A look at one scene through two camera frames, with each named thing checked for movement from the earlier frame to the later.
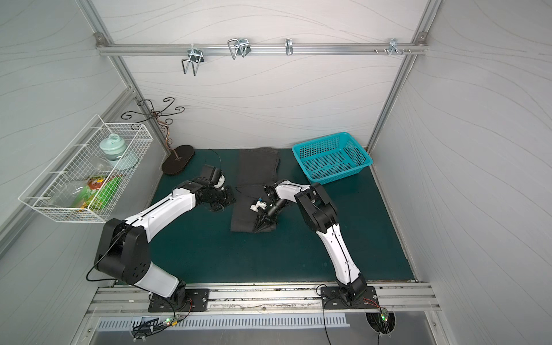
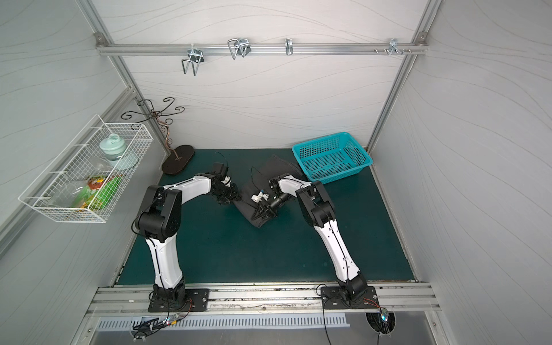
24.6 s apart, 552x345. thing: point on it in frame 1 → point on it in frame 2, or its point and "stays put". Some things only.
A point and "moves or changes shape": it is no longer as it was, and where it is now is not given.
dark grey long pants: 258,169 moves or changes shape
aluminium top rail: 261,48 stays put
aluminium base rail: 262,300 stays put
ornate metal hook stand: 167,122 stays put
